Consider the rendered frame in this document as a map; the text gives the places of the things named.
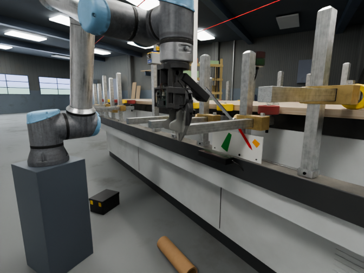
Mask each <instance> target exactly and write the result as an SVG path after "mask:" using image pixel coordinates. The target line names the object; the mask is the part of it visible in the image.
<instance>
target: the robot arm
mask: <svg viewBox="0 0 364 273"><path fill-rule="evenodd" d="M39 1H40V3H41V4H42V5H43V6H44V7H46V8H47V9H49V10H51V11H54V12H62V13H64V14H66V15H68V16H69V19H70V105H69V106H67V107H66V112H65V113H60V112H61V111H60V110H59V109H47V110H38V111H33V112H29V113H28V114H27V129H28V136H29V144H30V152H29V156H28V160H27V163H28V166H31V167H46V166H53V165H58V164H61V163H65V162H66V161H68V160H69V154H68V152H67V150H66V149H65V147H64V143H63V141H64V140H69V139H77V138H86V137H92V136H95V135H97V134H98V133H99V131H100V127H101V119H100V117H99V114H98V112H96V110H95V108H94V107H93V106H92V100H93V74H94V48H95V35H96V36H99V35H101V36H106V37H111V38H117V39H120V40H125V41H130V42H133V43H135V44H136V45H138V46H140V47H151V46H154V45H155V44H159V43H160V63H161V64H157V88H154V106H155V107H158V108H170V109H171V110H170V112H169V118H168V119H167V120H165V121H164V122H163V123H162V126H163V128H164V129H169V130H172V131H175V134H176V137H177V139H178V141H182V140H183V138H184V136H185V134H186V132H187V130H188V128H189V125H190V123H191V120H192V116H193V98H195V99H196V100H197V101H201V102H207V101H208V99H209V97H210V95H209V94H208V93H207V92H206V91H205V90H203V89H202V87H201V86H200V85H199V84H197V83H196V81H195V80H194V79H193V78H191V77H190V76H189V75H188V74H187V73H183V71H185V70H190V64H192V63H193V37H194V12H195V10H194V0H159V5H158V6H156V7H154V8H152V9H150V10H145V9H142V8H138V7H136V6H133V5H130V4H127V3H124V2H121V1H117V0H39ZM156 95H157V102H156ZM181 108H182V109H183V110H181Z"/></svg>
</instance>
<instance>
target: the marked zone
mask: <svg viewBox="0 0 364 273"><path fill-rule="evenodd" d="M231 136H232V134H230V133H228V135H227V136H226V138H225V140H224V142H223V144H222V145H221V147H222V148H223V149H224V150H226V151H228V148H229V144H230V140H231Z"/></svg>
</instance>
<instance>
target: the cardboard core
mask: <svg viewBox="0 0 364 273"><path fill-rule="evenodd" d="M157 246H158V248H159V249H160V250H161V252H162V253H163V254H164V255H165V256H166V258H167V259H168V260H169V261H170V262H171V264H172V265H173V266H174V267H175V269H176V270H177V271H178V272H179V273H197V272H198V270H197V268H196V267H195V266H194V265H193V264H192V263H191V262H190V261H189V260H188V259H187V258H186V256H185V255H184V254H183V253H182V252H181V251H180V250H179V249H178V248H177V247H176V246H175V245H174V244H173V243H172V242H171V241H170V240H169V238H168V237H166V236H162V237H161V238H160V239H159V240H158V242H157Z"/></svg>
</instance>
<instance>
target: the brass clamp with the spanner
mask: <svg viewBox="0 0 364 273"><path fill-rule="evenodd" d="M233 118H236V119H253V127H249V128H245V129H253V130H257V131H265V130H269V122H270V117H269V116H260V115H239V114H236V115H235V116H234V117H233Z"/></svg>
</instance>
